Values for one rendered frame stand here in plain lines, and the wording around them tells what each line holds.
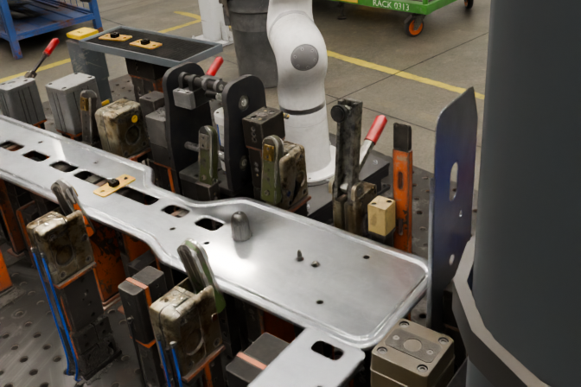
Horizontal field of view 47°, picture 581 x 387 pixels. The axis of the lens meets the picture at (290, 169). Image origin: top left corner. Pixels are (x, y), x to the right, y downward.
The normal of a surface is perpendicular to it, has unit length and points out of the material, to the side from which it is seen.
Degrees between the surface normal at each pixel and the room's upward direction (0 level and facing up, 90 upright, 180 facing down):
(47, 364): 0
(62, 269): 90
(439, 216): 90
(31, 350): 0
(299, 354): 0
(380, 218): 90
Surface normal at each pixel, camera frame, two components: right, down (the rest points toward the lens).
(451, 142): 0.79, 0.24
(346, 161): -0.61, 0.29
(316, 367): -0.08, -0.87
